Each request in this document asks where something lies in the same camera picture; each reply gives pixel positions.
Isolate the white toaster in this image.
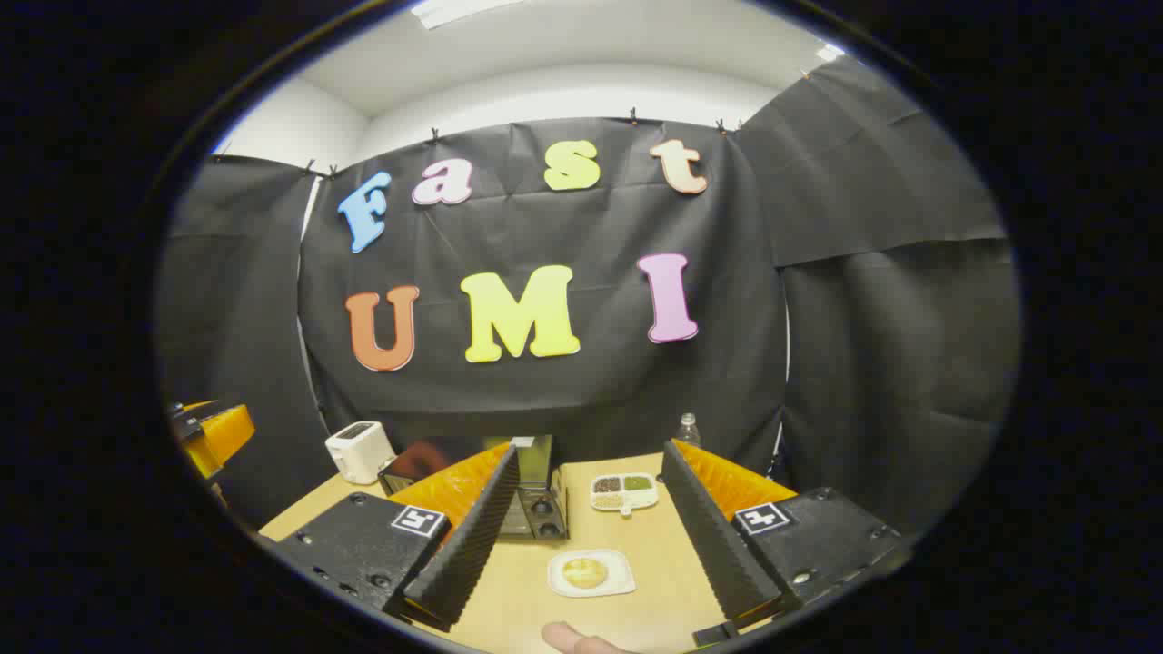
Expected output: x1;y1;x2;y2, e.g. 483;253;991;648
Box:
324;421;397;486

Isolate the white rectangular plate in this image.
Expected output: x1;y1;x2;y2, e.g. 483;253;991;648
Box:
548;549;637;599

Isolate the black electric oven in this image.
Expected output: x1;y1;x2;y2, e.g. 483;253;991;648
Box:
377;434;569;543

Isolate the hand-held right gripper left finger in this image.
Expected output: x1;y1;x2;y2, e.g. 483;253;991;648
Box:
259;442;521;634

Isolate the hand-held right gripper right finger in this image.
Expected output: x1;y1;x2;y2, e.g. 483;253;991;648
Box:
661;439;910;626

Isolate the white divided dish of grains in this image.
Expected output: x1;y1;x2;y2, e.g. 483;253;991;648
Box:
590;472;660;517

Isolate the ceiling light panel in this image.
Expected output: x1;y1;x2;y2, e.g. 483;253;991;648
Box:
409;0;528;30

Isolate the golden bread bun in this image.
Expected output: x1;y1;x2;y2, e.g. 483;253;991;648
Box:
562;557;609;590

